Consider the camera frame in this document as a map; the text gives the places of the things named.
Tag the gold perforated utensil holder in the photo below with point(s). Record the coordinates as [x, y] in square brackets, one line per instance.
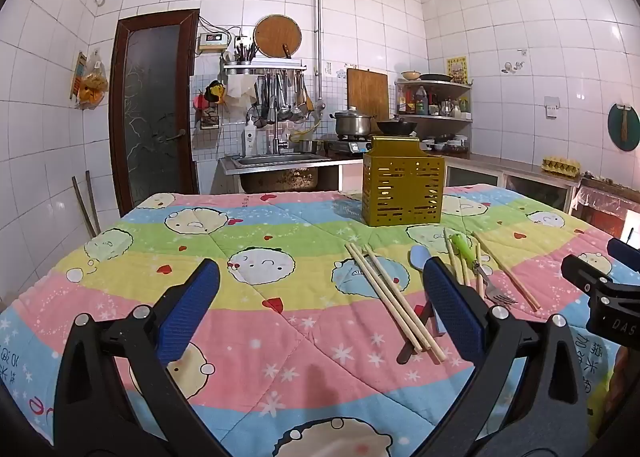
[400, 162]

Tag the dark brown utensil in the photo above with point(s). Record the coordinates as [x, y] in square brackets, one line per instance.
[406, 352]

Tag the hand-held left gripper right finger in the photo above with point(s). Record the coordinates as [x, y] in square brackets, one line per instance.
[450, 302]

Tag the small framed picture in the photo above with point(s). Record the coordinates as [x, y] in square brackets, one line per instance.
[210, 120]

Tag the steel faucet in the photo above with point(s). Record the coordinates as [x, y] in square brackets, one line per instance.
[276, 137]

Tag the white soap bottle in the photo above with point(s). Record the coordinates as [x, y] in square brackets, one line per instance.
[249, 139]

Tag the black pan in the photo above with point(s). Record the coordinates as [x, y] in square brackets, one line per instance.
[436, 78]

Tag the stainless steel pot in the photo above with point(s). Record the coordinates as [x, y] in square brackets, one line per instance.
[352, 124]

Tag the gas stove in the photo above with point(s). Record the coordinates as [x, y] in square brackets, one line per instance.
[345, 144]

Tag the white plastic bag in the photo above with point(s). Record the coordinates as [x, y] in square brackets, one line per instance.
[240, 89]

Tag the colourful cartoon printed blanket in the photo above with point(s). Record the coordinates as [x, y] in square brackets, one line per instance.
[300, 237]

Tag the white wall socket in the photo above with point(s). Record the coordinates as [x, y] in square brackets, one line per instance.
[551, 107]

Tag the row of hanging kitchen utensils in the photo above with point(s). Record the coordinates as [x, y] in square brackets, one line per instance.
[282, 97]

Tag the thin wooden stick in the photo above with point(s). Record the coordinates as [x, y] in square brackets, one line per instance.
[82, 207]
[92, 202]

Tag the stainless steel sink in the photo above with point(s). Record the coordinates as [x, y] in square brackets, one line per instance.
[280, 159]

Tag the yellow wall poster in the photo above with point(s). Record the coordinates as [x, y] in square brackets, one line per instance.
[457, 70]

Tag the tiled kitchen counter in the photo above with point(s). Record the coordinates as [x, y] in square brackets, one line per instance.
[500, 162]

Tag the steel teapot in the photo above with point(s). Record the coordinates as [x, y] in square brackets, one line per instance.
[446, 109]

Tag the green round wall board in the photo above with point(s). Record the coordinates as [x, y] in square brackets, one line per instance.
[614, 129]

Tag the brown door with frosted glass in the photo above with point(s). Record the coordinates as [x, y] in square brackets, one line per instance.
[150, 112]

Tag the yellow egg carton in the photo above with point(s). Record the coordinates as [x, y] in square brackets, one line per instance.
[561, 166]

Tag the red hanging item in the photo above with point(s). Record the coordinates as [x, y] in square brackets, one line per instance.
[200, 102]

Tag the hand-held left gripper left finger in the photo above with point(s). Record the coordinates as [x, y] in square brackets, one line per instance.
[192, 302]

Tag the small steel pot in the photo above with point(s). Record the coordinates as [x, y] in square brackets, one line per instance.
[310, 147]

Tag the rectangular wooden cutting board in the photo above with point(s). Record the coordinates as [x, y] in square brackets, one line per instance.
[367, 94]

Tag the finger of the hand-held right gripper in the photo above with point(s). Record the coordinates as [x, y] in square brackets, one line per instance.
[625, 252]
[585, 274]

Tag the corner shelf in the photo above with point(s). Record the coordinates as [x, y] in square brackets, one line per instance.
[440, 118]

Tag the ceramic bowl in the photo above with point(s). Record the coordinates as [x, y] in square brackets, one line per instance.
[411, 75]

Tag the steel wall rack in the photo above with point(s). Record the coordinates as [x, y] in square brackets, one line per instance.
[265, 68]

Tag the clear plastic sheet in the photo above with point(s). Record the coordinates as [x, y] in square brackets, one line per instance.
[607, 202]

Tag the stack of dishes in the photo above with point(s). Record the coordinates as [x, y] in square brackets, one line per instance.
[445, 144]

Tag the plastic bag with orange contents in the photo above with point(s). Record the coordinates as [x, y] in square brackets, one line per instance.
[92, 82]

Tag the beige digital controller box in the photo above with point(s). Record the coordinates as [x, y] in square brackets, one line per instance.
[210, 41]

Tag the wall stickers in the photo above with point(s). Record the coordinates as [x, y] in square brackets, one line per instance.
[510, 68]

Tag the yellow and black hanging item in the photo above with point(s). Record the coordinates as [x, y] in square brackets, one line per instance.
[215, 91]

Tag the round wooden cutting board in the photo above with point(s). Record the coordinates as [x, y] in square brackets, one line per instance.
[275, 37]

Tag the black wok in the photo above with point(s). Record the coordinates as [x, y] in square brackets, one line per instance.
[396, 127]

